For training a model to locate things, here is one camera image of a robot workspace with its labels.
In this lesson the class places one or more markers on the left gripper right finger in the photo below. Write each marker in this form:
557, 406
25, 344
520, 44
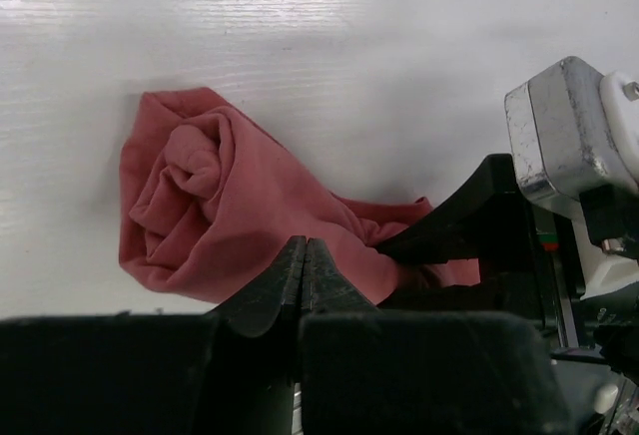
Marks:
324, 289

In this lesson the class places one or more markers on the dusty red t shirt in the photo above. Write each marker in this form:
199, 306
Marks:
209, 199

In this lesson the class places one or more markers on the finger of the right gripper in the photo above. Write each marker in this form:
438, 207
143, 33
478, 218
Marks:
485, 219

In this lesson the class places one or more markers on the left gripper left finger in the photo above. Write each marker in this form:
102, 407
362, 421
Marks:
274, 294

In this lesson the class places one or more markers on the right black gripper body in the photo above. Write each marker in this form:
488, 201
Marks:
521, 352

